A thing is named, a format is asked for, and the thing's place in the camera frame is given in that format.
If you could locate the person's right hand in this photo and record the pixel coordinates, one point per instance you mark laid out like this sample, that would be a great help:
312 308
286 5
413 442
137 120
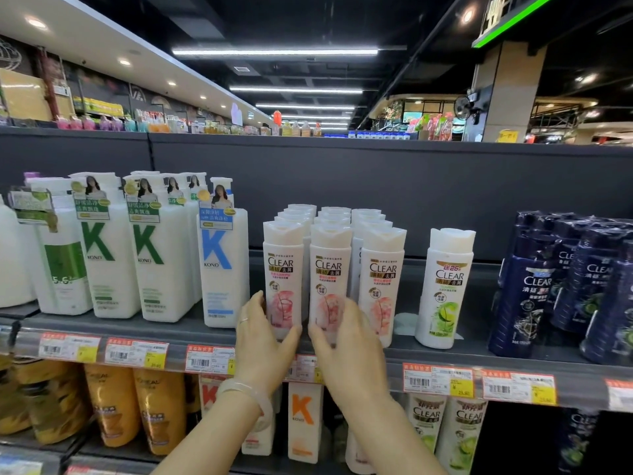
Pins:
356 363

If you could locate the person's left hand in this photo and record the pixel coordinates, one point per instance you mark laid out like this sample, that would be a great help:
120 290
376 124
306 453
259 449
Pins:
257 351

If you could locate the person's left thumb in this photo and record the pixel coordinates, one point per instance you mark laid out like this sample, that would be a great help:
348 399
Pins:
292 337

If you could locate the person's right thumb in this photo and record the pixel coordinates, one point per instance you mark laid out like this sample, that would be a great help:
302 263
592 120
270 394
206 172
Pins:
318 348

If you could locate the white pink-label shampoo bottle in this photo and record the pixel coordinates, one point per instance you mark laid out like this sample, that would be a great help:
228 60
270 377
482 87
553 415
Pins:
330 276
283 272

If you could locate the person's left forearm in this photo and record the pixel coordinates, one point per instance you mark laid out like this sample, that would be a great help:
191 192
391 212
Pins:
217 440

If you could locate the person's right forearm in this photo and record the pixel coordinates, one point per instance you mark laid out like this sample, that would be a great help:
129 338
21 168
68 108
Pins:
385 440

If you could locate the pale jade bangle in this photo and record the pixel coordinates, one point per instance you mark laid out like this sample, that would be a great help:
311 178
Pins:
259 395

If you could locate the white bottle orange letter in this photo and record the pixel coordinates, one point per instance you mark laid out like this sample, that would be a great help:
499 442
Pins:
304 420
262 440
210 390

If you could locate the group of pink-label white bottles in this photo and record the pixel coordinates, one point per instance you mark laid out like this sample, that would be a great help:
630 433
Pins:
381 286

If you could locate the white pump bottle blue letter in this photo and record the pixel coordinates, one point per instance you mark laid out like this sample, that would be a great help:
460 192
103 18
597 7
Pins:
222 272

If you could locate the small white bottle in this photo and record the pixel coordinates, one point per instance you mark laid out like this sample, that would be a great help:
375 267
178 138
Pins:
357 455

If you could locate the row of shelf price tags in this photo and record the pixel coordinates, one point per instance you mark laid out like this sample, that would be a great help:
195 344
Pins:
437 379

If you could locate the white lime-label shampoo bottle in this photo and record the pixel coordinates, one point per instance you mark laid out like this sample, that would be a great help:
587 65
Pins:
461 435
426 418

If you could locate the white green-label shampoo bottle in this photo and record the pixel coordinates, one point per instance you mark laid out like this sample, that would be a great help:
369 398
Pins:
445 291

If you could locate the white pump bottle green letter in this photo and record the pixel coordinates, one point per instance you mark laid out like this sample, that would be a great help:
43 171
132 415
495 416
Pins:
109 262
160 267
190 192

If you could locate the golden shampoo bottle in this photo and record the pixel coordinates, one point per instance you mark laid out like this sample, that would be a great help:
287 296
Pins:
112 405
10 400
52 400
160 410

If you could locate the grey metal shelf unit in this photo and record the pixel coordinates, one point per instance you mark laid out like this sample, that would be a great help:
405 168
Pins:
445 192

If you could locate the row of distant blue packets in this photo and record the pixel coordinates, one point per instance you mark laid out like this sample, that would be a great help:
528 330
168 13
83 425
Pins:
368 135

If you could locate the long ceiling tube light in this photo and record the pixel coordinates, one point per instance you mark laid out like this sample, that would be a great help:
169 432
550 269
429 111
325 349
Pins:
274 52
296 89
305 107

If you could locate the white pump bottle green square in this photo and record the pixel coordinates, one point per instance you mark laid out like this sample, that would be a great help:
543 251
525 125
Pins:
62 272

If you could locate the row of colourful distant goods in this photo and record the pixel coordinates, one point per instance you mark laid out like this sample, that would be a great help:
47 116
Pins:
163 124

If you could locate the cluster of dark blue bottles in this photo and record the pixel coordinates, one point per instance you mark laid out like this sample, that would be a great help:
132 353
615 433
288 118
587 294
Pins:
568 291

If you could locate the dark blue shampoo bottle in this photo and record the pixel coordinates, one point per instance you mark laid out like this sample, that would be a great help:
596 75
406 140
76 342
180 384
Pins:
576 440

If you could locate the small yellow sign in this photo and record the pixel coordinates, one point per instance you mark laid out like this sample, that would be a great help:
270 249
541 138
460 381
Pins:
507 136

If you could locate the plain white large bottle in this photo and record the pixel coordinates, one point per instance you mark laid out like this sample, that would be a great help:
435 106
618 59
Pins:
14 262

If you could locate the beige store pillar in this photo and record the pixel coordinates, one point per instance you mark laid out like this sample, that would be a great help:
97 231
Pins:
512 93

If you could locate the green-lit overhead sign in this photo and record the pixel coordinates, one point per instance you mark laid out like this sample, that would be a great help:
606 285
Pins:
514 17

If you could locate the black wall fan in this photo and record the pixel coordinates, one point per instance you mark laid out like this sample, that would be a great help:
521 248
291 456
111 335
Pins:
463 107

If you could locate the yellow wall board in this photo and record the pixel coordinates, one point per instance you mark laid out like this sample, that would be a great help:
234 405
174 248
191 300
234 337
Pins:
24 96

